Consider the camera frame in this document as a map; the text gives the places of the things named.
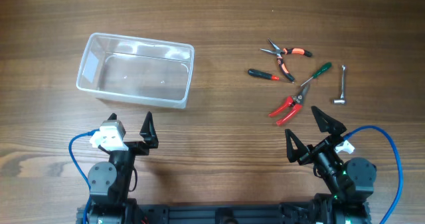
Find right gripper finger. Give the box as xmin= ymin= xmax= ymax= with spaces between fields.
xmin=311 ymin=106 xmax=347 ymax=136
xmin=285 ymin=129 xmax=313 ymax=163

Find silver L-shaped socket wrench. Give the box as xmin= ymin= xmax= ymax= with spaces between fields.
xmin=333 ymin=65 xmax=346 ymax=104

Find red handled snips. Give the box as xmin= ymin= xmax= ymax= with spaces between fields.
xmin=268 ymin=84 xmax=310 ymax=126

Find clear plastic container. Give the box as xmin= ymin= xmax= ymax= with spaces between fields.
xmin=76 ymin=33 xmax=195 ymax=109

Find green handled screwdriver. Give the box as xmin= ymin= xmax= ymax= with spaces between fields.
xmin=301 ymin=62 xmax=332 ymax=86

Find black red precision screwdriver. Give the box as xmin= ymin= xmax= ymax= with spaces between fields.
xmin=248 ymin=68 xmax=295 ymax=83

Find orange black needle-nose pliers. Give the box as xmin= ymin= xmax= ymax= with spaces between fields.
xmin=261 ymin=39 xmax=313 ymax=82

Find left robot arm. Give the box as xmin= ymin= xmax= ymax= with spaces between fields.
xmin=68 ymin=112 xmax=159 ymax=224

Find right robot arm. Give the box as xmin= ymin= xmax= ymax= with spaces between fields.
xmin=280 ymin=106 xmax=377 ymax=223

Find left blue cable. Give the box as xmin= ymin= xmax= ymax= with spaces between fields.
xmin=68 ymin=129 xmax=100 ymax=224

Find blue cable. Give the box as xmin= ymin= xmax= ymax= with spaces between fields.
xmin=343 ymin=125 xmax=404 ymax=224
xmin=68 ymin=129 xmax=100 ymax=224

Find right blue cable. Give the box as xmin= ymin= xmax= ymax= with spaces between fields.
xmin=343 ymin=125 xmax=404 ymax=224

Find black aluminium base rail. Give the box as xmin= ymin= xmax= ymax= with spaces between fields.
xmin=76 ymin=202 xmax=371 ymax=224

